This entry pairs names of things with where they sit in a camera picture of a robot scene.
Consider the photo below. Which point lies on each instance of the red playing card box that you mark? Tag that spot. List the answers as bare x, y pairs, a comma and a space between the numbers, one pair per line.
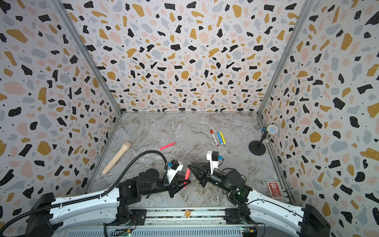
275, 190

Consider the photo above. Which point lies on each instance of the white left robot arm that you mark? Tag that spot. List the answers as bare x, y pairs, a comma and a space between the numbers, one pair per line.
51, 214

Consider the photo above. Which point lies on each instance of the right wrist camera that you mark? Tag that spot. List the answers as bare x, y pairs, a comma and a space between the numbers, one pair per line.
214, 159

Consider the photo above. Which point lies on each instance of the small brown tag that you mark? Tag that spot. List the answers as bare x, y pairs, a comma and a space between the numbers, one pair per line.
187, 213

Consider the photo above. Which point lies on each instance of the yellow highlighter pen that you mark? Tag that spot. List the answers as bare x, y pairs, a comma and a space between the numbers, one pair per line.
222, 138

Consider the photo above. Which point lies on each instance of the blue toy microphone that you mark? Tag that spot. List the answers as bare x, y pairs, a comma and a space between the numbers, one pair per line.
271, 129

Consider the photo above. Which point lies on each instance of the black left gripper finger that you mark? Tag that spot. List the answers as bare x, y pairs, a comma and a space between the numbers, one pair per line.
181, 180
175, 188

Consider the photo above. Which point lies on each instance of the blue highlighter pen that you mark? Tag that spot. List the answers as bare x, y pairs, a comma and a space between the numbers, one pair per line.
219, 137

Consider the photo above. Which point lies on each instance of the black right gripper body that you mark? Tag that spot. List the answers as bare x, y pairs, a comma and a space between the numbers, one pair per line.
216, 181

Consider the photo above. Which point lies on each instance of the aluminium corner post right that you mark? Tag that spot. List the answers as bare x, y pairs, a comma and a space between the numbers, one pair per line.
286, 54

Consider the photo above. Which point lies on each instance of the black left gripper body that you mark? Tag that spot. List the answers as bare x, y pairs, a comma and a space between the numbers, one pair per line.
160, 186

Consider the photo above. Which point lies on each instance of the aluminium corner post left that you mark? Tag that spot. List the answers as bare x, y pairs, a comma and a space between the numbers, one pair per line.
68, 23

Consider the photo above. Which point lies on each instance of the pink highlighter pen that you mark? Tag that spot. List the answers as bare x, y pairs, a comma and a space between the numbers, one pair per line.
187, 177
166, 146

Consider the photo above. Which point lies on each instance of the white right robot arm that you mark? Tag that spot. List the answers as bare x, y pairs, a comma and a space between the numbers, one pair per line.
253, 207

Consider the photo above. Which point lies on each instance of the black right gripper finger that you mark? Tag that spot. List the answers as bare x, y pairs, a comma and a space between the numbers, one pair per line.
200, 174
199, 167

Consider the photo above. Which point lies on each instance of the beige toy microphone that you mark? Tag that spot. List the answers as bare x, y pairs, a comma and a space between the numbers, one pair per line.
124, 148

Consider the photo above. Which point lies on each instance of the aluminium corner post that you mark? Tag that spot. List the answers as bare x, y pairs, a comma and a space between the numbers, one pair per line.
286, 54
68, 23

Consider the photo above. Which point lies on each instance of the white marker pen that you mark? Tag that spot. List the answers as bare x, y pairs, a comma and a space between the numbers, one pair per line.
214, 137

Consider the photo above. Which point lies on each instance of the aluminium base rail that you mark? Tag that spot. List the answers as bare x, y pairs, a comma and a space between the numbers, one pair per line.
171, 222

